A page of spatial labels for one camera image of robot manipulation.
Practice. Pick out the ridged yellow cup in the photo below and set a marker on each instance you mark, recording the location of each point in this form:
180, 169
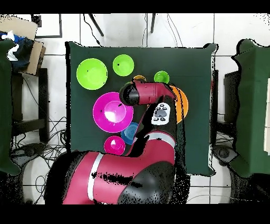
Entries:
139, 78

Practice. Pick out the small green bowl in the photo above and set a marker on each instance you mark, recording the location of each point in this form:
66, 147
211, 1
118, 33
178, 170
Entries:
123, 65

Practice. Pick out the dark blue bowl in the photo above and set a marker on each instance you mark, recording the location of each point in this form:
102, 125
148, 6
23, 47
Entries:
128, 133

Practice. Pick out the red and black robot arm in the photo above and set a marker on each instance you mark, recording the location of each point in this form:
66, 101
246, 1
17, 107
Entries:
149, 93

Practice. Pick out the blue and black bag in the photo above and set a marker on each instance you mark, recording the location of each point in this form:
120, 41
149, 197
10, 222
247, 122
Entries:
23, 55

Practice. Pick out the black stool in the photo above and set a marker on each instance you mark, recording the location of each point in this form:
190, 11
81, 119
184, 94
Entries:
43, 105

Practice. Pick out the black cabinet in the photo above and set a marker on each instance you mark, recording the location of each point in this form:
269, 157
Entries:
231, 95

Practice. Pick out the dark green tablecloth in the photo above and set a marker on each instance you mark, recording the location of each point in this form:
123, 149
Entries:
251, 105
196, 84
5, 105

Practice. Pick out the small red bowl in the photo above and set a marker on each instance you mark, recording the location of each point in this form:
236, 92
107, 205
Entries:
115, 145

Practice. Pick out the large orange bowl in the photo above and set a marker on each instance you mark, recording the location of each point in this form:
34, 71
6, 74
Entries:
183, 103

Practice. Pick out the large green bowl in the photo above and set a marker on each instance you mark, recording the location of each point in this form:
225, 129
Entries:
91, 74

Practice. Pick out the ridged green cup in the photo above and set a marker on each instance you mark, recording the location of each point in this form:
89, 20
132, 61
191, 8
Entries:
161, 77

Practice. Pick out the black frame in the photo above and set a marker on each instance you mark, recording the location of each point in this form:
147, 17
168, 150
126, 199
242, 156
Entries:
60, 25

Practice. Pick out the large pink bowl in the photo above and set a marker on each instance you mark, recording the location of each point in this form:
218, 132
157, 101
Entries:
101, 118

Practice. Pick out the black tripod leg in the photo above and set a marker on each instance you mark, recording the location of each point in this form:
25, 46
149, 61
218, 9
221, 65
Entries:
153, 23
96, 25

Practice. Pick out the cardboard box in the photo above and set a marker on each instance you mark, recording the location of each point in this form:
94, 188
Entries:
21, 25

